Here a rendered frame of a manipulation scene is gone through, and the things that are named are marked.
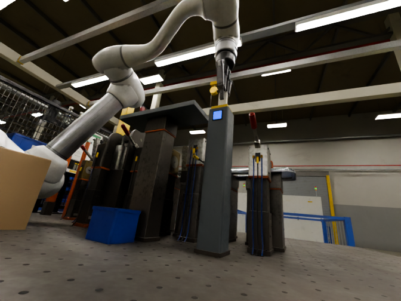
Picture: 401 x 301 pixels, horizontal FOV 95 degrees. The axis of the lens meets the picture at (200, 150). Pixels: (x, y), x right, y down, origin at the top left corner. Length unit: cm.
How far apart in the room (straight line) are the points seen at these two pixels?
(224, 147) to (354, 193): 1537
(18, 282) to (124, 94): 88
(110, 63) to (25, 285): 88
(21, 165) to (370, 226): 1565
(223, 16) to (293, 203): 839
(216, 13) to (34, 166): 80
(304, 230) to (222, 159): 835
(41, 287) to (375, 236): 1566
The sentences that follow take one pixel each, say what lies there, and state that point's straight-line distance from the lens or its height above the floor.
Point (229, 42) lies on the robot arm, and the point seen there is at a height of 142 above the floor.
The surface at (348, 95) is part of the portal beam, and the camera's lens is 485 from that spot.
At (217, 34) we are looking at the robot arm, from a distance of 85.
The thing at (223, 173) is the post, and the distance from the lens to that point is 54.
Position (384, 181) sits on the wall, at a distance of 1653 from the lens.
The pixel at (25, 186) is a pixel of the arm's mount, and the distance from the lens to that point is 80.
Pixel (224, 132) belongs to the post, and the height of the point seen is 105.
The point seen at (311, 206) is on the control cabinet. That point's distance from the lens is 891.
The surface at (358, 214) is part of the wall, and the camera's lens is 1558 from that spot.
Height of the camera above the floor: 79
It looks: 20 degrees up
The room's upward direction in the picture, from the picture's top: 6 degrees clockwise
